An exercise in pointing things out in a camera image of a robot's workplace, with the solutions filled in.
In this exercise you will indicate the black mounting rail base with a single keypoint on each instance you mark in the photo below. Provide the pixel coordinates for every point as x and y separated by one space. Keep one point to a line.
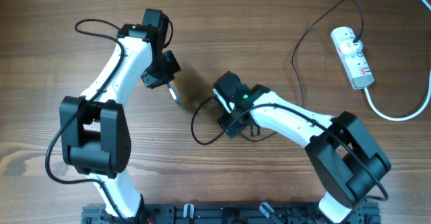
297 212

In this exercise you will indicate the white charger adapter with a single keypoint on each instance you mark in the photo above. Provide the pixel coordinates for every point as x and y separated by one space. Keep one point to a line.
348 47

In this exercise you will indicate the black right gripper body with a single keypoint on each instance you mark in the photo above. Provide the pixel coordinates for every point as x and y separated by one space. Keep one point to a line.
229 121

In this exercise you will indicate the white power strip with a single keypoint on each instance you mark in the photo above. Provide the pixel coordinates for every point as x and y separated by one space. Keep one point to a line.
356 66

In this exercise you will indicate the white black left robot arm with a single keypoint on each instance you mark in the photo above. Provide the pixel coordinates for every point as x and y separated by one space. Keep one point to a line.
94 134

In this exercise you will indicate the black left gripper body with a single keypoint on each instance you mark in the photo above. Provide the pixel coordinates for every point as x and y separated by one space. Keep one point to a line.
161 69

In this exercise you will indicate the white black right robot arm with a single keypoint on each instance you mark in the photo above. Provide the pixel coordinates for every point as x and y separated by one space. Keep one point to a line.
343 153

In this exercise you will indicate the blue screen smartphone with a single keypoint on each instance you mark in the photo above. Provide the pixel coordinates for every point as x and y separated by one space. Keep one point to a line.
174 93

